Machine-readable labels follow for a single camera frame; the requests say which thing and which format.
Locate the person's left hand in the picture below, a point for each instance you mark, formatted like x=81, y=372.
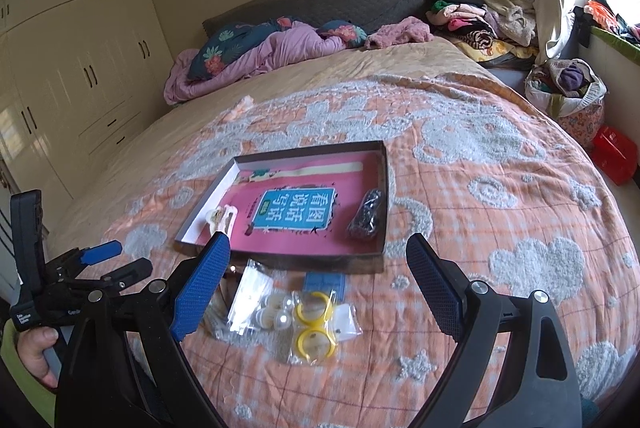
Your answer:
x=36, y=343

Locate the clear bag with pearl beads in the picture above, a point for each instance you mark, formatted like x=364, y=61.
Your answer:
x=275, y=313

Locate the small dark floral pillow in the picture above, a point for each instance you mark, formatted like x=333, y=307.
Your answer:
x=345, y=32

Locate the floral bag of clothes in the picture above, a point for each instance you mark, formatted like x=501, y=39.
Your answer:
x=565, y=87

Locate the shallow cardboard box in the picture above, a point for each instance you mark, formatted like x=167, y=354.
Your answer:
x=372, y=213

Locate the clear packet with white label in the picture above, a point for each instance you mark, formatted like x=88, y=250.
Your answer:
x=250, y=293

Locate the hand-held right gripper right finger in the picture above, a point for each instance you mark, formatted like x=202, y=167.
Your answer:
x=435, y=288

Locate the large dark floral pillow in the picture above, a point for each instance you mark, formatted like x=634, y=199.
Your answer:
x=225, y=47

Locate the yellow rings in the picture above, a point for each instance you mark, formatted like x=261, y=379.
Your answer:
x=315, y=325

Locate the clothes on windowsill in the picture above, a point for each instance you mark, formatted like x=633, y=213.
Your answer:
x=607, y=17

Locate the pink book with blue label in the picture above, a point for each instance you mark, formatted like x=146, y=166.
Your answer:
x=295, y=208

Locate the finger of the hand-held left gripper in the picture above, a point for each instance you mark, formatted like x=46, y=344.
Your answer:
x=102, y=252
x=127, y=272

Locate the small blue card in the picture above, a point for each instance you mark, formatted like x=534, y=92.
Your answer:
x=325, y=285

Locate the beige bed sheet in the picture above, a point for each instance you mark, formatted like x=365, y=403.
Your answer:
x=400, y=62

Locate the red plastic box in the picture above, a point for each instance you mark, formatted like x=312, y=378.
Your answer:
x=614, y=152

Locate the black beaded hair accessory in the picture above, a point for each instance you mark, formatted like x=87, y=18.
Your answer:
x=367, y=215

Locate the white rabbit hair clip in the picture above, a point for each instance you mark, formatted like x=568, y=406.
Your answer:
x=220, y=218

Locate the small clear plastic bag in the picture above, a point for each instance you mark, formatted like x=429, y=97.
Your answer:
x=346, y=320

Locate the purple quilt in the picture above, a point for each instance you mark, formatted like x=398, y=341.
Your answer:
x=280, y=50

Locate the pile of clothes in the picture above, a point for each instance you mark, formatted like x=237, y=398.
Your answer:
x=480, y=17

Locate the small pink fabric piece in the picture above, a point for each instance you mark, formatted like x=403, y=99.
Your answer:
x=242, y=103

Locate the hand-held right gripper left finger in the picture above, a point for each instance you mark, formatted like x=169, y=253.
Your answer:
x=200, y=288

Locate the cream wardrobe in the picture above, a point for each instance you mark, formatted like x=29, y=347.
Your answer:
x=75, y=57

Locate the pink fuzzy garment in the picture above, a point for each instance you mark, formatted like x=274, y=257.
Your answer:
x=400, y=32

